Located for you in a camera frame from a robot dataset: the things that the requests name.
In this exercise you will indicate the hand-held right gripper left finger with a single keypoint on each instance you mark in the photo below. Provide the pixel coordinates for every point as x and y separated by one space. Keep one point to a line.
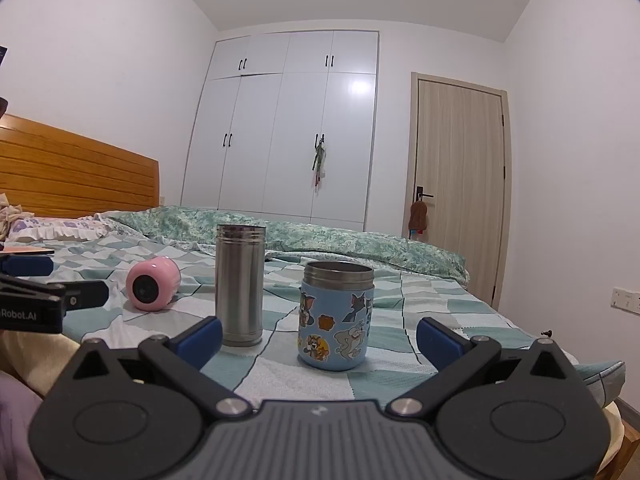
202 342

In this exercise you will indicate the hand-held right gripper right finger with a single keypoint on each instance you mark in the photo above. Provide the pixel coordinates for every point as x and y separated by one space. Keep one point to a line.
440 342

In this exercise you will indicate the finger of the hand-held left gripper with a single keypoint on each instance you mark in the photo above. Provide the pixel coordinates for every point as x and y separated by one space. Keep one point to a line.
85 294
25 265

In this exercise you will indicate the pink round speaker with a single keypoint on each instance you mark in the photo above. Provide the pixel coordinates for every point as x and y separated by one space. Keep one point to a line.
160 280

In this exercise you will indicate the tall steel cup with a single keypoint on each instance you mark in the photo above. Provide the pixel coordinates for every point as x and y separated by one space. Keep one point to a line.
239 285

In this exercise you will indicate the blue cartoon cup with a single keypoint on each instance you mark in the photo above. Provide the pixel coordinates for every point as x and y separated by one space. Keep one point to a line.
335 330

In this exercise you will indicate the pink flat book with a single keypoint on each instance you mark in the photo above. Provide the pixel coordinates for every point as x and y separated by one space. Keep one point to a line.
27 249

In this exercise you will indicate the pale yellow blanket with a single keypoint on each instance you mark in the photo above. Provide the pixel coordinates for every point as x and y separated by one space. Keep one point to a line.
30 355

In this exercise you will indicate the floral ruffled pillow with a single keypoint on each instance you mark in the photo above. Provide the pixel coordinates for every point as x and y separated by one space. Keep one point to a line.
55 227

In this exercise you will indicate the beige cloth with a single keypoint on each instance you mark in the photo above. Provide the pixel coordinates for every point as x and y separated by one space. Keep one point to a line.
9 215

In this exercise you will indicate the wooden headboard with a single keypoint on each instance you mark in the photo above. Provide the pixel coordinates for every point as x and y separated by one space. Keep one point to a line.
65 175

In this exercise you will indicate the purple cloth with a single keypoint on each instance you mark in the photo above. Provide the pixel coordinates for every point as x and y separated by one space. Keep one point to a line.
15 425

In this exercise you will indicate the brown hanging bag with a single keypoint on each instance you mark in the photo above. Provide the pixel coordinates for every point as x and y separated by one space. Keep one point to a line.
417 215

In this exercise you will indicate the light wooden door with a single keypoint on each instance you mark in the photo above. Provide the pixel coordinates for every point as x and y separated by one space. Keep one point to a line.
460 185

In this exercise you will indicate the green floral quilt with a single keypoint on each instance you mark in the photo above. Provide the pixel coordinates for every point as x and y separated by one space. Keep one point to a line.
320 235

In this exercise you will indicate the hanging key bundle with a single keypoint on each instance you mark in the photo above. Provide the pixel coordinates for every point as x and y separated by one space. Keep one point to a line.
319 162

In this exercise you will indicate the white wardrobe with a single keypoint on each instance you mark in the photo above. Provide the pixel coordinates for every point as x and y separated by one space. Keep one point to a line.
280 135

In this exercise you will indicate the white wall socket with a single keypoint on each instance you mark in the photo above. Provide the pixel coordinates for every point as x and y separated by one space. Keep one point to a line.
625 300

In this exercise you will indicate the wooden bed frame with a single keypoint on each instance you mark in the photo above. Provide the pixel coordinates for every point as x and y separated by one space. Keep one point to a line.
622 440

